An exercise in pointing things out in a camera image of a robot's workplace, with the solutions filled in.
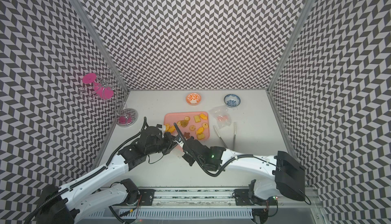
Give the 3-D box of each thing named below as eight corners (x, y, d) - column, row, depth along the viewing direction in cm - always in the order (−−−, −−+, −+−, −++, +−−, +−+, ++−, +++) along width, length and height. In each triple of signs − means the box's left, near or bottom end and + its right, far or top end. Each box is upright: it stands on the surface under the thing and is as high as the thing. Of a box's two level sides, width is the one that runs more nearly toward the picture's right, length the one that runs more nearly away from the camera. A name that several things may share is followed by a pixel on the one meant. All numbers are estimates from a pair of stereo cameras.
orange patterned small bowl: (183, 100, 112) (183, 98, 111) (193, 92, 118) (193, 90, 116) (194, 107, 108) (194, 105, 106) (203, 98, 113) (203, 96, 112)
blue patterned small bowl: (224, 107, 108) (225, 104, 105) (223, 97, 115) (223, 93, 112) (240, 107, 108) (241, 104, 105) (238, 97, 115) (239, 93, 112)
